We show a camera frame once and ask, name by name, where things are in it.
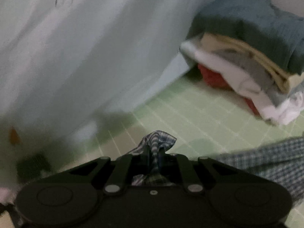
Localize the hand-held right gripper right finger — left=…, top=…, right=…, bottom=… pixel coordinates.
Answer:
left=160, top=153, right=241, bottom=195

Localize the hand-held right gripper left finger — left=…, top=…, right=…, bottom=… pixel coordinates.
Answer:
left=68, top=153, right=152, bottom=195

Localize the blue plaid shirt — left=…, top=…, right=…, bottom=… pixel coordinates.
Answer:
left=126, top=130, right=304, bottom=203

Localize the red folded garment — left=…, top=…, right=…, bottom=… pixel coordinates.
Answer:
left=198, top=63, right=262, bottom=116

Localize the white folded garment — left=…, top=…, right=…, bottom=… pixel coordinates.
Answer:
left=180, top=40, right=304, bottom=127

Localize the grey folded garment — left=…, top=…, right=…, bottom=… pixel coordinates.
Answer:
left=212, top=48, right=291, bottom=105

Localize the pale printed bed sheet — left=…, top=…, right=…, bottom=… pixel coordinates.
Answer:
left=0, top=0, right=246, bottom=189

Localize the beige folded garment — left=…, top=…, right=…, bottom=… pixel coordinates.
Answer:
left=201, top=33, right=304, bottom=93

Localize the teal folded garment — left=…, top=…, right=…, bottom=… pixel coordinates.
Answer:
left=187, top=0, right=304, bottom=75

